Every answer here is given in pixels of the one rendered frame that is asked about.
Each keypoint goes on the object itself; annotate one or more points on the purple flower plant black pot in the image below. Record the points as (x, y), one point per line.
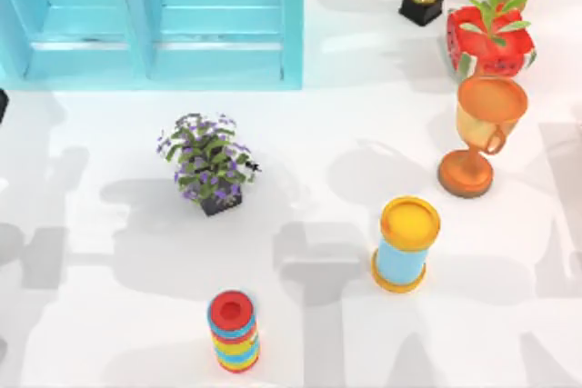
(209, 165)

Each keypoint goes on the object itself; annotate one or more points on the light blue rack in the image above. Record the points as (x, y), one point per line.
(218, 20)

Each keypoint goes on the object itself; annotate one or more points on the red watermelon plant pot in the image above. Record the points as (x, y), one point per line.
(491, 42)

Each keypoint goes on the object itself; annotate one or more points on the yellow and blue can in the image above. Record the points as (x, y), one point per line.
(404, 247)

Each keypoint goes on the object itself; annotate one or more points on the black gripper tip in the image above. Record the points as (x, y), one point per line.
(3, 104)

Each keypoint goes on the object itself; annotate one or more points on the orange trophy cup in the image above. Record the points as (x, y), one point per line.
(482, 133)

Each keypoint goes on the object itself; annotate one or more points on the stack of coloured rings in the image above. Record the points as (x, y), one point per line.
(233, 333)

